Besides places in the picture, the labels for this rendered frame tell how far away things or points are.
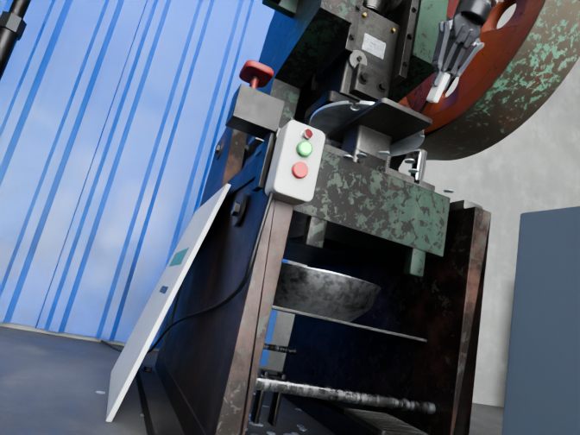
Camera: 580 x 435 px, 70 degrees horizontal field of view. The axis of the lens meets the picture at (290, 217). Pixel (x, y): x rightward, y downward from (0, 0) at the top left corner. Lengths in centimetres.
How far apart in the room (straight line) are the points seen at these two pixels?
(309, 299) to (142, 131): 150
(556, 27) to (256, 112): 83
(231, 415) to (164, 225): 150
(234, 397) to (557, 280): 50
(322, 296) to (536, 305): 57
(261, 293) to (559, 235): 46
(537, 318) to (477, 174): 284
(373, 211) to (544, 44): 66
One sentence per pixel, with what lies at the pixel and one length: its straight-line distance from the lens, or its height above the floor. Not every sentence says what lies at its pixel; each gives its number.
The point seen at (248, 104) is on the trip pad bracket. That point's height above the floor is 67.
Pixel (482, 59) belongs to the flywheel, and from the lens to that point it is 150.
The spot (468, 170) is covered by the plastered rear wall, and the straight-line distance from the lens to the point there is 321.
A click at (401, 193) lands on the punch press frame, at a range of 97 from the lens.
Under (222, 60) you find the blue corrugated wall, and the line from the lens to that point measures 246.
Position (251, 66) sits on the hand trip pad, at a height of 75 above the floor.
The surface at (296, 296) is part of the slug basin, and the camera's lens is 96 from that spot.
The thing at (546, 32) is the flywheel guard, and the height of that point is 111.
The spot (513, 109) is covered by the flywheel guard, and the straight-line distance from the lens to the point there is 135.
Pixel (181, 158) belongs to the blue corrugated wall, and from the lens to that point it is 221.
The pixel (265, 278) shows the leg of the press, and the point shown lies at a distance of 73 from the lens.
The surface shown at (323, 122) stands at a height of 78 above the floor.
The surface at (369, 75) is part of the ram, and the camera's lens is 118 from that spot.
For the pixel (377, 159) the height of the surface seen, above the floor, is 70.
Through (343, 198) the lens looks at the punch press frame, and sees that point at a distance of 88.
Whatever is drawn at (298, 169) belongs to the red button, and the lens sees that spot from 70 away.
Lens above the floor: 30
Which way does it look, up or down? 13 degrees up
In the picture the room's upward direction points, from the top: 12 degrees clockwise
